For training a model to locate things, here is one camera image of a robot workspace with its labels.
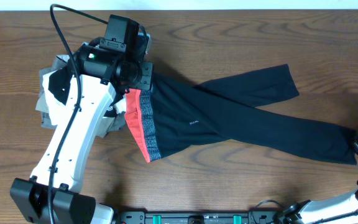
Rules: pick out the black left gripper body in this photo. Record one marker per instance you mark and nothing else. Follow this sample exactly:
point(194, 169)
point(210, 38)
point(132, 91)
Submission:
point(138, 76)

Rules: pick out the black leggings with red waistband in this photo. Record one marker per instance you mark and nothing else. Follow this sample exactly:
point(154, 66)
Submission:
point(172, 116)

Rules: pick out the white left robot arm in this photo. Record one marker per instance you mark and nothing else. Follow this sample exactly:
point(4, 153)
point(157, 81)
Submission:
point(98, 75)

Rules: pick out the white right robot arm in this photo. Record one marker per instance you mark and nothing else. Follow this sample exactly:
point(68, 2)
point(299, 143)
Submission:
point(341, 209)

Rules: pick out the black polo shirt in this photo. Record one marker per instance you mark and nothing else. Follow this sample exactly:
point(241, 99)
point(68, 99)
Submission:
point(57, 85)

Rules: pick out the white t-shirt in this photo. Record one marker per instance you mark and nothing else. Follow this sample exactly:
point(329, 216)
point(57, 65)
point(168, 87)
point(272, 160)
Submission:
point(51, 121)

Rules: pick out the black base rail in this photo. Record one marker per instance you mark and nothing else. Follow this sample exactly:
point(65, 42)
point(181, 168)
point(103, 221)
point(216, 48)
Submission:
point(264, 212)

